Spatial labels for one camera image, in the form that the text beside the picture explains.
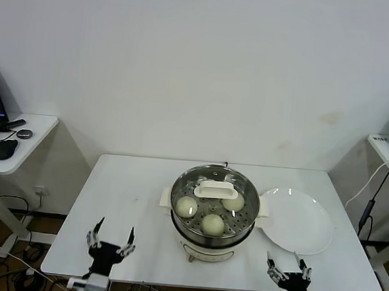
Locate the white round plate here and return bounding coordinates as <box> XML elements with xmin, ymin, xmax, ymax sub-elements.
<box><xmin>256</xmin><ymin>186</ymin><xmax>339</xmax><ymax>257</ymax></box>

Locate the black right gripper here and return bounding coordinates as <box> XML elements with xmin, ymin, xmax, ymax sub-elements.
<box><xmin>263</xmin><ymin>247</ymin><xmax>318</xmax><ymax>291</ymax></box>

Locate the glass pot lid cream handle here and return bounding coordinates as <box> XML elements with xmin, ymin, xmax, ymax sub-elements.
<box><xmin>167</xmin><ymin>161</ymin><xmax>263</xmax><ymax>239</ymax></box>

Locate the black cable with adapter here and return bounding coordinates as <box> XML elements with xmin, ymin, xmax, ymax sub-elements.
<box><xmin>357</xmin><ymin>157</ymin><xmax>389</xmax><ymax>243</ymax></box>

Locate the white floor cable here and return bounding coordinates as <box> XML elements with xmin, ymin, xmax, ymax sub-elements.
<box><xmin>0</xmin><ymin>226</ymin><xmax>74</xmax><ymax>290</ymax></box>

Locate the round black puck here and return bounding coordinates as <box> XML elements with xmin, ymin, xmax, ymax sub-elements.
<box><xmin>15</xmin><ymin>127</ymin><xmax>34</xmax><ymax>140</ymax></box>

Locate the black stick device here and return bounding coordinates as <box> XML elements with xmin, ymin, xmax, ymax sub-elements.
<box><xmin>5</xmin><ymin>116</ymin><xmax>28</xmax><ymax>130</ymax></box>

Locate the thin black desk cable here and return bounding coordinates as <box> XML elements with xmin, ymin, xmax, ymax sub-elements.
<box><xmin>0</xmin><ymin>126</ymin><xmax>17</xmax><ymax>144</ymax></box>

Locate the perforated steel steamer basket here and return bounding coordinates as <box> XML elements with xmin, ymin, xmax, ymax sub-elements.
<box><xmin>156</xmin><ymin>161</ymin><xmax>274</xmax><ymax>246</ymax></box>

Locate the cream electric cooker base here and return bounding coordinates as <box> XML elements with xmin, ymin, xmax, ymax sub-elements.
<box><xmin>158</xmin><ymin>203</ymin><xmax>267</xmax><ymax>269</ymax></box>

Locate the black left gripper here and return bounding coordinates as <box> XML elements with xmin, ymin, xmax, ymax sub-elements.
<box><xmin>83</xmin><ymin>215</ymin><xmax>139</xmax><ymax>280</ymax></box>

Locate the black computer mouse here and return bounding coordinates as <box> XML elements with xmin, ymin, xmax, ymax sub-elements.
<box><xmin>0</xmin><ymin>138</ymin><xmax>19</xmax><ymax>162</ymax></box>

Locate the white hanging cable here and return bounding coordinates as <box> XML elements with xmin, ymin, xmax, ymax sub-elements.
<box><xmin>345</xmin><ymin>154</ymin><xmax>389</xmax><ymax>211</ymax></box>

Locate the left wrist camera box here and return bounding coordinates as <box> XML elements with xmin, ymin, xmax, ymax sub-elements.
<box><xmin>66</xmin><ymin>270</ymin><xmax>111</xmax><ymax>291</ymax></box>

